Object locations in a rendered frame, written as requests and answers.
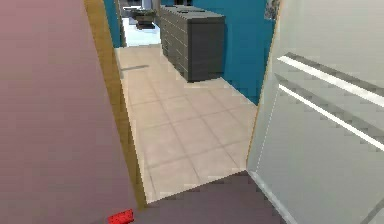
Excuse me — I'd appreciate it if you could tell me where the dark grey chest of drawers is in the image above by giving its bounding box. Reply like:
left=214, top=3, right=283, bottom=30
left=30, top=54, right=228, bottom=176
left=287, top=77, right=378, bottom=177
left=159, top=4, right=226, bottom=83

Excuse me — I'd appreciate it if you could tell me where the dark low table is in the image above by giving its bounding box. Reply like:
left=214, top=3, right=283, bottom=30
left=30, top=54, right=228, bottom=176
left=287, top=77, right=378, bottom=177
left=131, top=9, right=158, bottom=30

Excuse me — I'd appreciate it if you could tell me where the pale grey room door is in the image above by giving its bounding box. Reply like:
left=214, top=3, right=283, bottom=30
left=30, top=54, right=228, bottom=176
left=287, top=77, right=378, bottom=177
left=245, top=0, right=384, bottom=224

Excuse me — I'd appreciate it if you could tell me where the small red block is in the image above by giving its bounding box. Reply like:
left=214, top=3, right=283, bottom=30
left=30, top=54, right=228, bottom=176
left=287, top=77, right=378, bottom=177
left=107, top=208, right=135, bottom=224

